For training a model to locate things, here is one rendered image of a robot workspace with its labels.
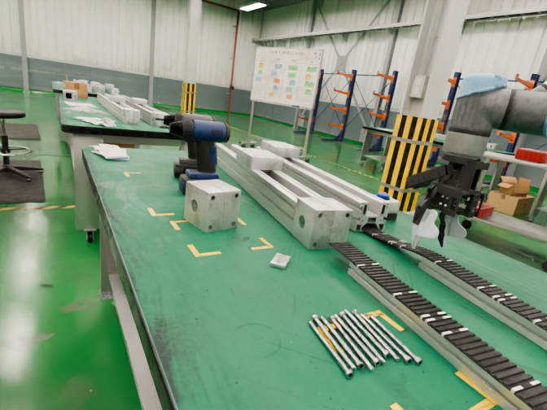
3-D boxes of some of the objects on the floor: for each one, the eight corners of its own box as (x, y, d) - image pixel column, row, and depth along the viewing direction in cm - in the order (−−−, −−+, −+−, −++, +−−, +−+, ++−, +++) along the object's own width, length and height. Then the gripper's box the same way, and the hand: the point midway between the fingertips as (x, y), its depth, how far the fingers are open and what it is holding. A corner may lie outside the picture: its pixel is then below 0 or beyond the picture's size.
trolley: (563, 260, 332) (609, 156, 302) (553, 274, 295) (604, 157, 265) (453, 223, 401) (481, 135, 371) (434, 230, 364) (462, 133, 334)
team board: (237, 147, 708) (249, 44, 651) (254, 146, 747) (266, 49, 689) (297, 164, 623) (317, 46, 565) (312, 163, 661) (331, 52, 603)
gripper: (458, 159, 63) (426, 263, 69) (508, 163, 69) (474, 259, 75) (422, 150, 70) (396, 245, 76) (470, 154, 76) (442, 242, 82)
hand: (426, 242), depth 78 cm, fingers open, 8 cm apart
